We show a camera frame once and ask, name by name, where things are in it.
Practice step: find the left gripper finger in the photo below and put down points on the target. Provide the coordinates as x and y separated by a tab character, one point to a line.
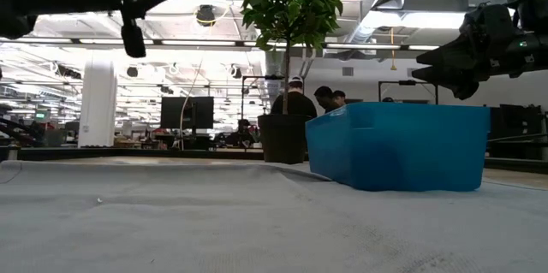
150	4

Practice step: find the blue plastic tupperware container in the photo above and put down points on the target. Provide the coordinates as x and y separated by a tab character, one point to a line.
398	149

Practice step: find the person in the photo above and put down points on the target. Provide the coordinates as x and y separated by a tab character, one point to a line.
324	93
339	95
244	129
387	99
299	104

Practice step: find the black computer monitor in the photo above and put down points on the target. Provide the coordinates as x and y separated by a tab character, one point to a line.
186	112

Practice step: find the grey cloth mat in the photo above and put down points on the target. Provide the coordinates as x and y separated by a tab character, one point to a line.
257	221

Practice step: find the green exit sign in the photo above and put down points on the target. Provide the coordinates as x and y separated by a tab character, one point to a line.
42	115

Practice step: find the white round pillar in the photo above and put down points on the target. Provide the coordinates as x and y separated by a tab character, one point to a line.
98	102

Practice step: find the ceiling light strip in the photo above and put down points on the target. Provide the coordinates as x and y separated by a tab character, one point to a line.
197	43

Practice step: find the black equipment cabinet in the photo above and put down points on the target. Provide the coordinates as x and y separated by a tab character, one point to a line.
514	123

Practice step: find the black round ceiling device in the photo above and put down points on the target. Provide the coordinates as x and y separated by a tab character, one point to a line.
205	14

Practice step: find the yellow hanging pendant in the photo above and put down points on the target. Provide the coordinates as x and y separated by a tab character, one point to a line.
393	67

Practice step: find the green potted plant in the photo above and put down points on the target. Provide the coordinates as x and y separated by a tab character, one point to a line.
282	136

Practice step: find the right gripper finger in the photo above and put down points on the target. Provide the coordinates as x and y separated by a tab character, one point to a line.
445	55
454	78

